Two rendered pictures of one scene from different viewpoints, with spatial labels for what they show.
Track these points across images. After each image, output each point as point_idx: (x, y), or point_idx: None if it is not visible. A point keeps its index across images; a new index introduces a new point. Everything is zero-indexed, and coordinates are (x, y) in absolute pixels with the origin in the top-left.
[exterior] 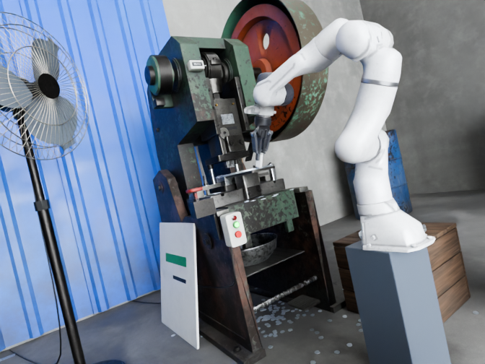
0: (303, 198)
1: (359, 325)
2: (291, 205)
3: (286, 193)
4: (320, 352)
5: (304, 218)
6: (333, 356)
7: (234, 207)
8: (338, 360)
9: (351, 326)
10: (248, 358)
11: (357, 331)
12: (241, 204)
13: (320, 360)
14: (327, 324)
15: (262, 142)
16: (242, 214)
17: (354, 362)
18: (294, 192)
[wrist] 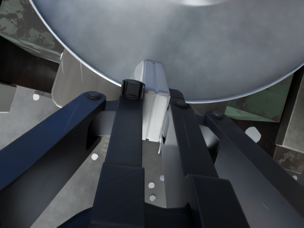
0: (263, 148)
1: (161, 180)
2: (233, 114)
3: (239, 111)
4: (95, 159)
5: (241, 127)
6: (94, 176)
7: (22, 41)
8: (89, 184)
9: (156, 172)
10: (42, 94)
11: (149, 182)
12: (49, 49)
13: (82, 166)
14: (152, 141)
15: (170, 178)
16: (55, 55)
17: (91, 201)
18: (282, 117)
